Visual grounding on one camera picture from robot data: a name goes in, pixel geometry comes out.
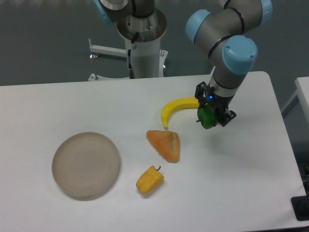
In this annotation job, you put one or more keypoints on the beige round plate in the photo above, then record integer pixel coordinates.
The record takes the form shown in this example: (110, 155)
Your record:
(86, 165)

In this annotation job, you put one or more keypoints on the orange bread wedge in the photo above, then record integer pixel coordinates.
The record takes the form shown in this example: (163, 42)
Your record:
(167, 143)

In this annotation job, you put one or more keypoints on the white side table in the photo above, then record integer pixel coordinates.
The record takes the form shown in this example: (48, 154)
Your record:
(300, 95)

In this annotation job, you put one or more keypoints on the black device at table edge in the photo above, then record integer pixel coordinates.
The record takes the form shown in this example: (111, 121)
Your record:
(301, 207)

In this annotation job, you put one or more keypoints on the yellow banana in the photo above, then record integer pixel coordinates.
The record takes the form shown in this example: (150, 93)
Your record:
(176, 105)

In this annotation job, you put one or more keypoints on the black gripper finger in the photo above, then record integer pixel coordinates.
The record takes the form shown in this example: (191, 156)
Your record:
(201, 93)
(223, 116)

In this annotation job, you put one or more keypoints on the yellow bell pepper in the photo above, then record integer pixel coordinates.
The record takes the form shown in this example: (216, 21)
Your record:
(149, 180)

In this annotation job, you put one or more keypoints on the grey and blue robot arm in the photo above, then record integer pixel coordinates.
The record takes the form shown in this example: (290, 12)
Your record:
(219, 36)

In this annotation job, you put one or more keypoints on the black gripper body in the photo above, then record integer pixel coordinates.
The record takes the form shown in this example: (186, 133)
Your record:
(219, 103)

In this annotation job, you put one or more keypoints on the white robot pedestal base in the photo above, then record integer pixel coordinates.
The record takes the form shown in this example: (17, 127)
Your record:
(143, 52)

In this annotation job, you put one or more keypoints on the green bell pepper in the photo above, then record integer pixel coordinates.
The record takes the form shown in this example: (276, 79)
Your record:
(206, 116)

